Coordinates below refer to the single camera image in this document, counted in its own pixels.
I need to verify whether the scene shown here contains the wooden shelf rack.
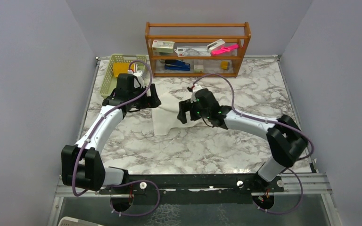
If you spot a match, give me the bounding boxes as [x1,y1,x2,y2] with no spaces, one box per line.
[145,22,251,78]

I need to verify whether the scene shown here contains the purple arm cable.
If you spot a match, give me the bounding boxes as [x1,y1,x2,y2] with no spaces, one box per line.
[72,60,162,218]
[192,73,315,216]

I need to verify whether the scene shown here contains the blue black stapler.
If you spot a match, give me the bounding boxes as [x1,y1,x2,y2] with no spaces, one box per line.
[164,59,190,71]

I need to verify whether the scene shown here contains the white stapler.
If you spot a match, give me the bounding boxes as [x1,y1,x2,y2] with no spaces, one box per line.
[206,39,226,53]

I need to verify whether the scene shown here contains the small white eraser box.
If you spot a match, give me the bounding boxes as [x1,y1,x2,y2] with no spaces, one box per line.
[193,60,204,73]

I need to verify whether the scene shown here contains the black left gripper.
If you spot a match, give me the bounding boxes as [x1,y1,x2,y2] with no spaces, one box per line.
[129,83,162,109]

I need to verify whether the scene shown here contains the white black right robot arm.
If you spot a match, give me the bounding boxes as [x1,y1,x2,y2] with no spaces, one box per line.
[177,89,309,192]

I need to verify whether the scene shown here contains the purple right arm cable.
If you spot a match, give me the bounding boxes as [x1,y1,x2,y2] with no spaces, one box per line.
[192,73,315,216]

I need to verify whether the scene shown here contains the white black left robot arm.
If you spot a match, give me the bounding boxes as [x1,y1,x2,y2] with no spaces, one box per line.
[61,71,161,194]

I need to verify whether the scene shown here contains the cream white towel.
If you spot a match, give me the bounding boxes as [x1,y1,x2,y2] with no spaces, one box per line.
[151,92,203,136]

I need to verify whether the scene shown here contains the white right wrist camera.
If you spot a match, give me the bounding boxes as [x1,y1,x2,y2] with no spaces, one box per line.
[187,83,202,102]

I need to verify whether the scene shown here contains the yellow brown bear towel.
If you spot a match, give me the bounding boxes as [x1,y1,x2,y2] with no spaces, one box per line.
[112,63,135,78]

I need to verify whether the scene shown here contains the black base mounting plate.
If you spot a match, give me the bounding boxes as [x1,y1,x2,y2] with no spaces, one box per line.
[99,173,284,210]

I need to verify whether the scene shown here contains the green plastic basket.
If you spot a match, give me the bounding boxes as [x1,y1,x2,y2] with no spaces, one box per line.
[99,54,147,99]

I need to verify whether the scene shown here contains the white tray corner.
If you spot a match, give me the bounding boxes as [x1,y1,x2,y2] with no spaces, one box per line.
[58,217,102,226]

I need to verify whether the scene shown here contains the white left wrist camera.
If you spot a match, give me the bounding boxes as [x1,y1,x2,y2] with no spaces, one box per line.
[133,70,146,88]

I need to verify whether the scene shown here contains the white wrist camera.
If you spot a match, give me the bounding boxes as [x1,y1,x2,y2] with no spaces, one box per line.
[133,70,146,88]
[187,83,202,102]

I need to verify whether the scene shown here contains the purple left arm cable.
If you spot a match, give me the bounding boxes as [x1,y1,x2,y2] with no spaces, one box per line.
[72,60,162,218]

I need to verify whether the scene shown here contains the small yellow block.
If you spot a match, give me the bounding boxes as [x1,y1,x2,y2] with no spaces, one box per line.
[220,61,230,70]

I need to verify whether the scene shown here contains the white green box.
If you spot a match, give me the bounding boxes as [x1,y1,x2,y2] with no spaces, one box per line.
[151,40,175,53]

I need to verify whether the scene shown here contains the aluminium rail frame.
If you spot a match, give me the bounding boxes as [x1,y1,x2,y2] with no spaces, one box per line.
[48,173,335,226]

